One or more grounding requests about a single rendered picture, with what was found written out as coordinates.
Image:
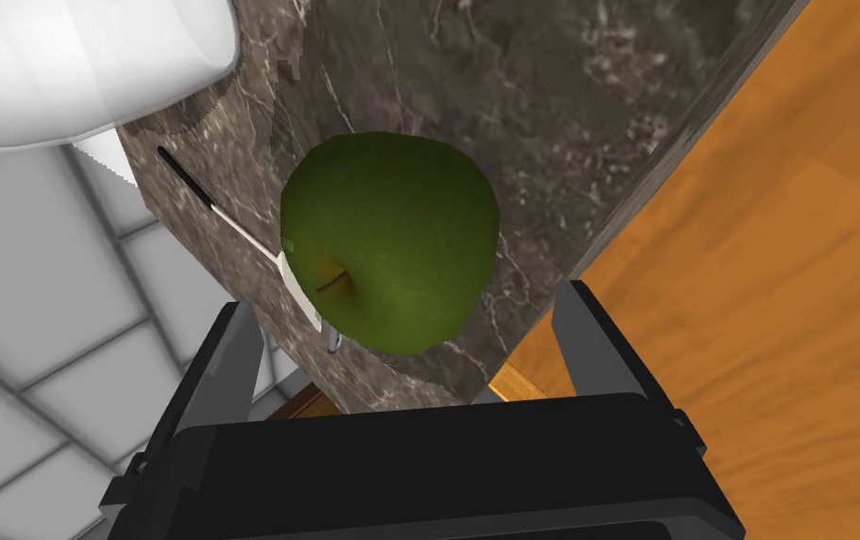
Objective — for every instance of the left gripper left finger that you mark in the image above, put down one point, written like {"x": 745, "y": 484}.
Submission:
{"x": 228, "y": 367}

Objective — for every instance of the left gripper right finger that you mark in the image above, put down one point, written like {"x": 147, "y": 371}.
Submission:
{"x": 594, "y": 346}

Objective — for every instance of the green apple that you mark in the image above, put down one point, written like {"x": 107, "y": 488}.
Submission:
{"x": 388, "y": 240}

